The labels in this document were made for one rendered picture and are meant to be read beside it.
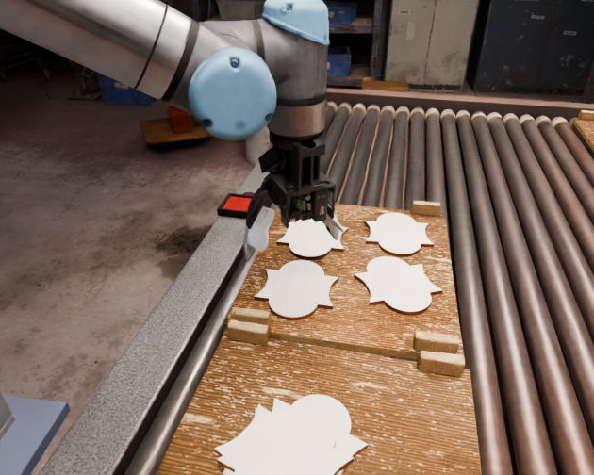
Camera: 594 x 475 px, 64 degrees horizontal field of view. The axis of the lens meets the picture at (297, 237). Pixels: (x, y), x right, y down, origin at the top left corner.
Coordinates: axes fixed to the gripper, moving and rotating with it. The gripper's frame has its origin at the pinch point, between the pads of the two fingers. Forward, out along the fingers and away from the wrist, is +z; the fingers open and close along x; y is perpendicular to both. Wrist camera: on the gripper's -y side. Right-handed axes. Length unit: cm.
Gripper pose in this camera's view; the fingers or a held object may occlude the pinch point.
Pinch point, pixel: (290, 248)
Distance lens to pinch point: 74.6
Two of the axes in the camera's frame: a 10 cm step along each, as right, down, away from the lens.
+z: 0.0, 8.4, 5.5
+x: 9.2, -2.1, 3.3
